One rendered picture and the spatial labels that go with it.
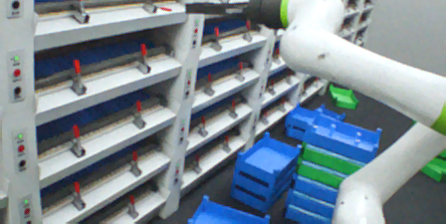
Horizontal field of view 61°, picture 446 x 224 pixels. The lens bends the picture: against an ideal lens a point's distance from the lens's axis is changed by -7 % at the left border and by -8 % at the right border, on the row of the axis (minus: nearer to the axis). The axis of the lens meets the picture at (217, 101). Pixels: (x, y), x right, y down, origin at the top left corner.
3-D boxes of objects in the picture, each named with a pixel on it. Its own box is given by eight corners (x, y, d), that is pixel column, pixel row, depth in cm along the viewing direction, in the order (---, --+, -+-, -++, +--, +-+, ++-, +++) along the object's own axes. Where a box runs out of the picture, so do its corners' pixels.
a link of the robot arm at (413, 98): (428, 98, 88) (451, 67, 79) (421, 135, 82) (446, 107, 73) (286, 39, 96) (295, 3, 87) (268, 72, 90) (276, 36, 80)
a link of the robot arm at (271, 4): (295, -12, 100) (281, -11, 93) (294, 34, 104) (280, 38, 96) (273, -13, 103) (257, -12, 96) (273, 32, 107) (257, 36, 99)
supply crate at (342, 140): (376, 144, 174) (381, 128, 171) (371, 164, 157) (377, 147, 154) (314, 124, 185) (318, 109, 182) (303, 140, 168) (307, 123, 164)
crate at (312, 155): (370, 160, 178) (376, 144, 174) (365, 180, 160) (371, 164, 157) (309, 139, 188) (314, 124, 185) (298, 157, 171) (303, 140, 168)
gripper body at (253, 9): (259, 26, 99) (226, 24, 103) (273, 23, 106) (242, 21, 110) (259, -5, 97) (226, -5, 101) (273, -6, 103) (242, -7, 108)
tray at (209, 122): (249, 115, 217) (261, 96, 210) (181, 158, 168) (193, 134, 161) (220, 94, 223) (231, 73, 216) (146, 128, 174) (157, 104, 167)
